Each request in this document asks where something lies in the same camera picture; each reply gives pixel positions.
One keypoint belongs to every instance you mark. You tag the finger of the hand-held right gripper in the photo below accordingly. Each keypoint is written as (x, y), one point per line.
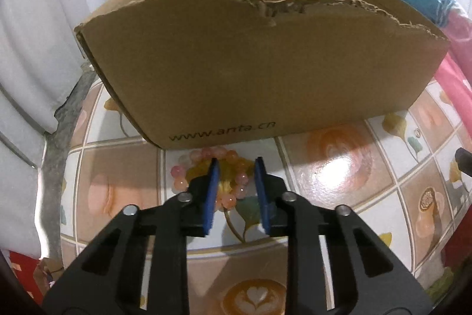
(465, 162)

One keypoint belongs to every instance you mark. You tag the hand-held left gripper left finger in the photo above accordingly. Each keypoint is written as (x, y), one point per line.
(211, 200)

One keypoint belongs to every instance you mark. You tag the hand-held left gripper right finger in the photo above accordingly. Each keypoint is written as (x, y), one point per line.
(262, 200)

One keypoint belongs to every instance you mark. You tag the brown cardboard box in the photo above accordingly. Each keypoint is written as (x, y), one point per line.
(258, 71)

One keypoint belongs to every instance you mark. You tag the pink floral blanket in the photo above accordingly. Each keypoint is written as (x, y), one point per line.
(457, 79)

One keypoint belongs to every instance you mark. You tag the patterned tablecloth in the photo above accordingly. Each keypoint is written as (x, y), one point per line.
(350, 171)

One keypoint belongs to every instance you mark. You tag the red patterned cloth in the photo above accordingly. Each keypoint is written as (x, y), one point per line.
(18, 263)

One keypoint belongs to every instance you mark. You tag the white curtain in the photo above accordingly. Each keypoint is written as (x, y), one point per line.
(29, 42)

